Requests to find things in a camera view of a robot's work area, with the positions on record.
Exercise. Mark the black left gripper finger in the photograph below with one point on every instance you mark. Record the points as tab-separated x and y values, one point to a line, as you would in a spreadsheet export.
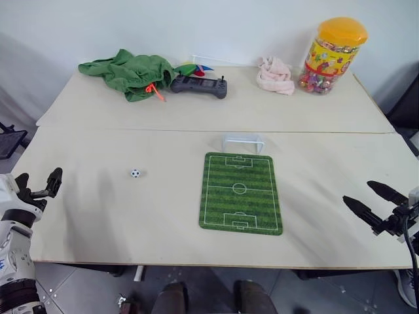
22	182
55	181

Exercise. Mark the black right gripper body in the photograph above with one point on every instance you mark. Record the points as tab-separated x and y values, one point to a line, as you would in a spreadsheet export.
394	220

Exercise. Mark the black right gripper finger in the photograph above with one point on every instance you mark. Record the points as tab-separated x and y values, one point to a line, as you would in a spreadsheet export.
361	209
388	192

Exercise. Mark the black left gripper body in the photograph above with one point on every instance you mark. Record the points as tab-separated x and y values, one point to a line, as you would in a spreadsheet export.
32	198

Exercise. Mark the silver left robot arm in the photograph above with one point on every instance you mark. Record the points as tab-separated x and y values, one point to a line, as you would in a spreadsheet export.
14	252

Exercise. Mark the tiny soccer ball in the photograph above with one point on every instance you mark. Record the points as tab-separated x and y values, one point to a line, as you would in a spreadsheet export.
135	173

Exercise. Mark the green soccer field mat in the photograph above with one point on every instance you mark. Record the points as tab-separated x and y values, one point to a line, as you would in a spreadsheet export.
240	193

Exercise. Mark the black mesh chair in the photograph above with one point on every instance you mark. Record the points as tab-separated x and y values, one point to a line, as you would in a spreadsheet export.
10	142

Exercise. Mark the white sneaker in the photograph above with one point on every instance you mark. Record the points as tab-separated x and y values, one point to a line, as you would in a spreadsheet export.
407	288

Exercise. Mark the white table leg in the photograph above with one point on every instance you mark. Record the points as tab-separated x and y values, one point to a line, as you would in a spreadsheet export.
140	273

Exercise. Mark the small white goal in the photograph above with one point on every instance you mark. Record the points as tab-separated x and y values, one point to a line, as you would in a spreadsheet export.
242	141

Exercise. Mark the dark rounded shape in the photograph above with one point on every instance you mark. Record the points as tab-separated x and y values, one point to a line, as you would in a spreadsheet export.
171	299
253	297

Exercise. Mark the candy jar with orange lid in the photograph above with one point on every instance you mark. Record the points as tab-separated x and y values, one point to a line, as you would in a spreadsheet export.
330	59

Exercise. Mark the pink towel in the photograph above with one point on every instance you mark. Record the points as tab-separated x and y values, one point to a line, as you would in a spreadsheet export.
275	78

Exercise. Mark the grey handheld controller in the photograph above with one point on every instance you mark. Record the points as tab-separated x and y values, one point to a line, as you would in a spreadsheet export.
199	86

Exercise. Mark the colourful green red blue toy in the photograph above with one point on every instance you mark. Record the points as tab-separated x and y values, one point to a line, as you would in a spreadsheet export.
191	69

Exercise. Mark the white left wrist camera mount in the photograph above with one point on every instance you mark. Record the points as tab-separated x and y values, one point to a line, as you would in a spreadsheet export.
6	191

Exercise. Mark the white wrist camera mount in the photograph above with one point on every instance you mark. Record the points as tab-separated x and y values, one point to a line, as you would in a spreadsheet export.
414	197
6	191

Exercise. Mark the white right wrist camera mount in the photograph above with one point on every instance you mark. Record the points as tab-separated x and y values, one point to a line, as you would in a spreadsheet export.
414	197

